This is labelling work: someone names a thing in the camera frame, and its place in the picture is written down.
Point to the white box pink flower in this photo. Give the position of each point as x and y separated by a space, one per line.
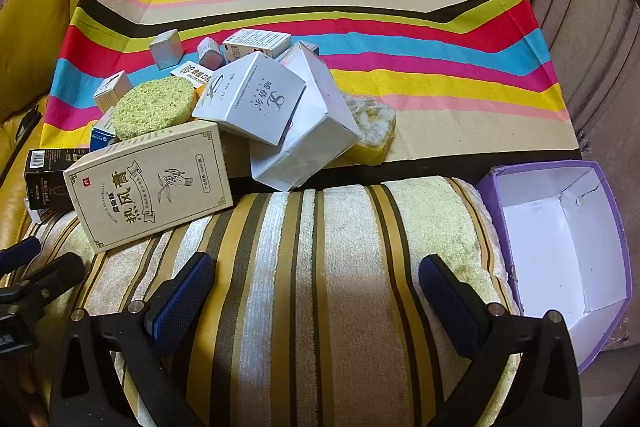
310 147

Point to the white box orange green label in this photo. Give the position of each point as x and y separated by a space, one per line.
260 42

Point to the small white tan box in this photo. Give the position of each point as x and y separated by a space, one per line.
111 89

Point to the white box black calligraphy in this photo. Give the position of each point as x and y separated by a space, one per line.
240 102

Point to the black box gold print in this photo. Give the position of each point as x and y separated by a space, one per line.
45 187

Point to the green round sponge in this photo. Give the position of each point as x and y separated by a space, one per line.
150 107

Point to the purple cardboard box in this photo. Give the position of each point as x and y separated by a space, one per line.
540 247

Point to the white box blue print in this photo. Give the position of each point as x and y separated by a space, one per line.
192 74

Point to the yellow white striped towel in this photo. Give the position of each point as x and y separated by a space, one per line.
300 282

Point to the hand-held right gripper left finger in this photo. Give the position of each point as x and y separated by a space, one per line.
180 307

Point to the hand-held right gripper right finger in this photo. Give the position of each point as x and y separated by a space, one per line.
450 307

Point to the beige box green print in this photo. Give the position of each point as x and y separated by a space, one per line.
150 187

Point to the small silver box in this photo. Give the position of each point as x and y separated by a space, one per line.
210 53
165 49
309 48

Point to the yellow sponge white scrub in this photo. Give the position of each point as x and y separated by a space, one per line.
370 127

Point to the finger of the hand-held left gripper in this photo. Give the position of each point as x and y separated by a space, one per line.
20 254
50 277

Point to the colourful striped cloth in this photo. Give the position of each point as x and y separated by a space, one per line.
400 57

